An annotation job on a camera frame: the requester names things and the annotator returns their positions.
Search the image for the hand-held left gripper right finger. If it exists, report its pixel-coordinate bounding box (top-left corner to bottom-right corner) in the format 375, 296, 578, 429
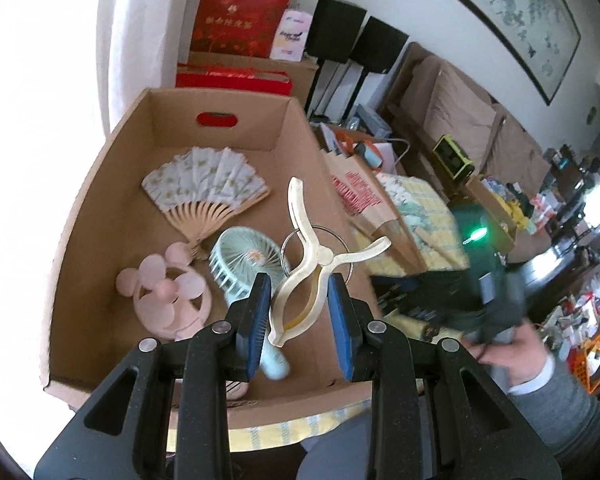
327, 274, 563, 480

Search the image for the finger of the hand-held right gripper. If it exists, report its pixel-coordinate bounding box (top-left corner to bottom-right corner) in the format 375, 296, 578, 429
370, 272, 461, 333

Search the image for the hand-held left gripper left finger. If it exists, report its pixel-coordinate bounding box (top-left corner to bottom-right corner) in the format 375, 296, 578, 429
34, 272, 273, 480

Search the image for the mint handheld electric fan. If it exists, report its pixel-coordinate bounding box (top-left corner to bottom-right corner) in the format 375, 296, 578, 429
209, 226, 292, 381

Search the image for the cream large clothes peg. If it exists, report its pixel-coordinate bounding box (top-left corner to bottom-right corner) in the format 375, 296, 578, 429
269, 176, 392, 348

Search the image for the pink handheld electric fan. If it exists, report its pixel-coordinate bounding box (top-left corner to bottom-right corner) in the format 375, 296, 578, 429
116, 241, 251, 402

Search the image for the brown paper fan red print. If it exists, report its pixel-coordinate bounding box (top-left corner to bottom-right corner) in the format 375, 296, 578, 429
322, 150, 428, 273

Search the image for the person's right forearm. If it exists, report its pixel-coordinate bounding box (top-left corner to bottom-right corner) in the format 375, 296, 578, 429
507, 355, 600, 461

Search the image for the person's right hand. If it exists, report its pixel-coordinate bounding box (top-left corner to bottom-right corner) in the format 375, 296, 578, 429
462, 322, 553, 396

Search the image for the small cardboard tray box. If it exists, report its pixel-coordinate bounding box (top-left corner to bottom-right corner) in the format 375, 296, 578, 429
465, 175, 518, 246

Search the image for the pile of colourful small packages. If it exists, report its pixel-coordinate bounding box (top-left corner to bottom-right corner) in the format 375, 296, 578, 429
482, 172, 566, 233

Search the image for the yellow-green portable radio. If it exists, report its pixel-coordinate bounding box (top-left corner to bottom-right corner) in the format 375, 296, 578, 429
432, 135, 476, 181

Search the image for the yellow plaid tablecloth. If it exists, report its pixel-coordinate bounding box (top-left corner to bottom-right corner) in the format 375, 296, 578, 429
165, 175, 473, 453

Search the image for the medium tan sofa cushion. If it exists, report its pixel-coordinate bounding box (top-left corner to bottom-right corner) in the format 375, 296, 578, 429
485, 110, 538, 181

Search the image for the small tan sofa cushion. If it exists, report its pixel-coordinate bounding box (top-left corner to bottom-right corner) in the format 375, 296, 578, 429
527, 135, 553, 171

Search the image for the white floral folding fan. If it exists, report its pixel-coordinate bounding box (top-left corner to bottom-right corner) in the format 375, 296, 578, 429
141, 146, 272, 261

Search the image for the orange plastic basket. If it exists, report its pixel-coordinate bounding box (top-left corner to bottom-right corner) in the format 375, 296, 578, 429
575, 332, 600, 393

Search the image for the large tan sofa cushion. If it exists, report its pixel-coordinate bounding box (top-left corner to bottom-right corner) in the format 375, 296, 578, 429
415, 55, 503, 161

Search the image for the grey box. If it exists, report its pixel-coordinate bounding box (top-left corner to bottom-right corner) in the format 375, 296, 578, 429
357, 105, 393, 136

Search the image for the brown wooden sofa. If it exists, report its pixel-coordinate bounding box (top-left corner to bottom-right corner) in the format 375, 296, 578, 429
382, 42, 581, 211

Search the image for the black speaker stand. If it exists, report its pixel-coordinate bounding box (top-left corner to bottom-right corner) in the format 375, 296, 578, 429
305, 60, 331, 116
347, 71, 373, 118

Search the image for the flat red gift box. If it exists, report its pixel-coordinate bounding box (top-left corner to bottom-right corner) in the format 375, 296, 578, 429
176, 63, 293, 97

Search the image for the framed landscape painting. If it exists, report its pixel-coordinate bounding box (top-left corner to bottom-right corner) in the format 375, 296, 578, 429
432, 0, 582, 107

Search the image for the white tissue pack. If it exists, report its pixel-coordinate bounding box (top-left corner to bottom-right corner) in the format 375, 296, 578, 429
270, 9, 313, 62

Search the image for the red gift bag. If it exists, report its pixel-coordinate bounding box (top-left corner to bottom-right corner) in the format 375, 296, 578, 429
190, 0, 292, 59

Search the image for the white curtain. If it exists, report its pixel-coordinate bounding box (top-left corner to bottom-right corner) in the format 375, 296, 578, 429
0, 0, 211, 411

